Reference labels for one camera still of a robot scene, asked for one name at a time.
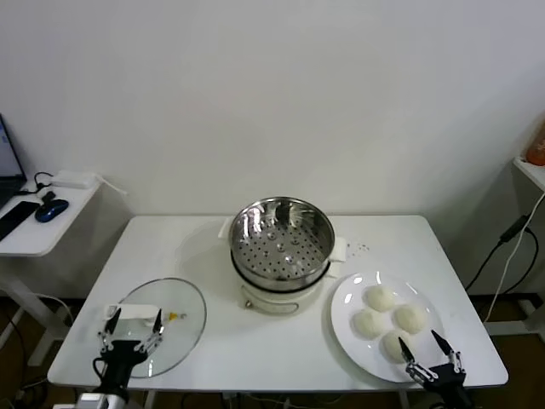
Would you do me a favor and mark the round glass pot lid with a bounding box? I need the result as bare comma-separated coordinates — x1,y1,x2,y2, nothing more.
112,277,209,379

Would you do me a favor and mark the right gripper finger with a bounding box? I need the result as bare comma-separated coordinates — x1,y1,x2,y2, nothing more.
430,329,466,376
398,336,437,383

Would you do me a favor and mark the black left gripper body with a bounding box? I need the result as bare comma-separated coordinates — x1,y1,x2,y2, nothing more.
99,342,149,396

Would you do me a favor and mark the large white plate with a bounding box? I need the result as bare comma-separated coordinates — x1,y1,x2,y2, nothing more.
330,271,447,383

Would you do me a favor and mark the orange plastic bag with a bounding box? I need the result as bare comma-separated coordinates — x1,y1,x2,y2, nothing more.
522,111,545,166

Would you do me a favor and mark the blue computer mouse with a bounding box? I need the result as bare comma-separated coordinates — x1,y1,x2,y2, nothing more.
34,198,70,223

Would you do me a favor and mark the stainless steel steamer basket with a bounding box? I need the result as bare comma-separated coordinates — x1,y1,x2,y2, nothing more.
217,195,349,295

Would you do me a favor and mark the white side desk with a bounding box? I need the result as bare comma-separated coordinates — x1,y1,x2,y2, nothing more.
0,172,106,367

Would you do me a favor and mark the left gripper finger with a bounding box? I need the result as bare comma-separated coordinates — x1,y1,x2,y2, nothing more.
97,307,123,353
135,308,166,353

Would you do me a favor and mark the white shelf desk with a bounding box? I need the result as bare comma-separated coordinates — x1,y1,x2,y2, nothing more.
512,156,545,337

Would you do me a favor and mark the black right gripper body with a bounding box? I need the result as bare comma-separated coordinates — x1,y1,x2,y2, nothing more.
423,363,475,409

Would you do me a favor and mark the white steamed baozi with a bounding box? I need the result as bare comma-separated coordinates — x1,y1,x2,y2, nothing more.
349,308,384,341
392,304,428,336
378,330,416,365
364,285,397,313

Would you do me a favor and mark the black cable with adapter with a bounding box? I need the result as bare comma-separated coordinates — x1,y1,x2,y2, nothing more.
463,215,540,295

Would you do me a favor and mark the black looped desk cable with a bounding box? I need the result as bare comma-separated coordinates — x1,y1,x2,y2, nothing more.
16,171,55,197

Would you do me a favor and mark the thin white cable stub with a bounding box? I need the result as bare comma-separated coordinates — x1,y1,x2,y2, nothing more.
91,172,129,197

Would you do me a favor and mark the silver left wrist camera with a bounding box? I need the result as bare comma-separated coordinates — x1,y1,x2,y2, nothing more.
75,392,108,409

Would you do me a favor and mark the white electric cooker base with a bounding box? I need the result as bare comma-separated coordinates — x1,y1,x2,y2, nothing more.
229,251,344,316

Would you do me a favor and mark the black keyboard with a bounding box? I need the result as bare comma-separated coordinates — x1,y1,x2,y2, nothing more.
0,199,39,242

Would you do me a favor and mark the white rectangular adapter box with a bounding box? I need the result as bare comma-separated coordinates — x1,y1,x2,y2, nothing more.
49,169,95,189

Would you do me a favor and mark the black laptop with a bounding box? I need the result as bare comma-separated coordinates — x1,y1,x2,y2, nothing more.
0,112,27,210

